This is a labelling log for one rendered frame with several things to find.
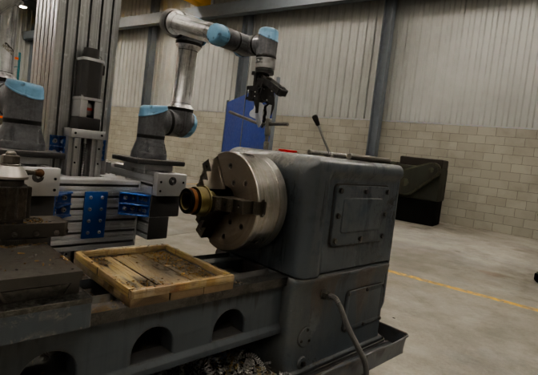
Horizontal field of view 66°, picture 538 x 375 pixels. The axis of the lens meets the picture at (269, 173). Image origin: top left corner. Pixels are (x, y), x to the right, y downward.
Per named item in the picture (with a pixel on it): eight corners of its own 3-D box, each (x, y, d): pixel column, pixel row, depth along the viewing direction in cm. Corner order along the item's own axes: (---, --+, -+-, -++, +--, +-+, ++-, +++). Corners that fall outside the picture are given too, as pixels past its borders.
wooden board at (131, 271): (166, 255, 140) (166, 243, 140) (233, 288, 115) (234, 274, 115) (73, 264, 119) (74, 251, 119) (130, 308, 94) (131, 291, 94)
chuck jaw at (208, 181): (225, 195, 137) (217, 162, 141) (234, 188, 134) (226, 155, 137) (197, 194, 129) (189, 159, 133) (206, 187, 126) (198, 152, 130)
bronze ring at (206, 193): (203, 183, 131) (178, 183, 125) (222, 187, 125) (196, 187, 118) (200, 212, 132) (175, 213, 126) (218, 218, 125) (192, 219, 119)
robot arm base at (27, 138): (-12, 144, 143) (-10, 115, 143) (36, 148, 155) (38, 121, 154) (1, 148, 133) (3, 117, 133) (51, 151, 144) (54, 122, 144)
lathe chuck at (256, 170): (208, 223, 153) (230, 141, 146) (262, 267, 131) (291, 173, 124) (186, 223, 146) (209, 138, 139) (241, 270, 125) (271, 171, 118)
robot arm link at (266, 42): (266, 33, 161) (283, 30, 156) (263, 62, 162) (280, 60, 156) (253, 26, 155) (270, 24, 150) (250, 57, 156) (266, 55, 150)
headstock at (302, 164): (308, 235, 204) (318, 155, 202) (397, 261, 170) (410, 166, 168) (209, 244, 162) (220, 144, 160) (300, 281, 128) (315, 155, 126)
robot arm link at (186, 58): (154, 134, 188) (170, 10, 184) (181, 137, 199) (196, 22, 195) (170, 137, 180) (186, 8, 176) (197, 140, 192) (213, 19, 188)
